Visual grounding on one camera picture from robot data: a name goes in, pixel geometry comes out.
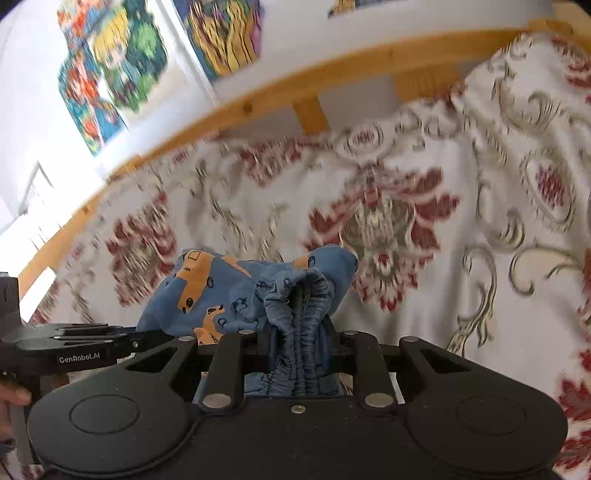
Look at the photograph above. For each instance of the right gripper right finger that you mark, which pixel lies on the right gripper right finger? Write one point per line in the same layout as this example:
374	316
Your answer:
372	385

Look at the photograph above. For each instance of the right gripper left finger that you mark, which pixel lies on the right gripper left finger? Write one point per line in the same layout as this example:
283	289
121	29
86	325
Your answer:
223	388

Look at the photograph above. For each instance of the blue pants with orange print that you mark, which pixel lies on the blue pants with orange print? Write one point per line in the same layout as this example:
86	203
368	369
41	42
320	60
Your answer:
208	295

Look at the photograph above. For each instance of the left hand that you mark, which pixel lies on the left hand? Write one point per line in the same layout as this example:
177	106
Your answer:
13	393

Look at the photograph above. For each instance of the white floral bedspread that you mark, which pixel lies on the white floral bedspread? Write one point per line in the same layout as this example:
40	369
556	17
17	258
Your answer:
469	216

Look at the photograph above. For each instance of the colourful wall poster left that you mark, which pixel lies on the colourful wall poster left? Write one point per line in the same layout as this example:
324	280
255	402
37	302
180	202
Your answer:
116	58

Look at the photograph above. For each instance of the colourful wall poster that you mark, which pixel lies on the colourful wall poster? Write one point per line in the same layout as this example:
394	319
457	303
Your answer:
224	35
343	7
116	58

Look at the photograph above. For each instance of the wooden bed frame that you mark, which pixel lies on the wooden bed frame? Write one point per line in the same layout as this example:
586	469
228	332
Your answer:
420	67

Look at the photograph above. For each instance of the colourful wall poster middle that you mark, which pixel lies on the colourful wall poster middle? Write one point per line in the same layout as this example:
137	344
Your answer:
224	35

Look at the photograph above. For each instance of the colourful wall poster right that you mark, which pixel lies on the colourful wall poster right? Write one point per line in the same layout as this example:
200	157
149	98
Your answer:
343	7

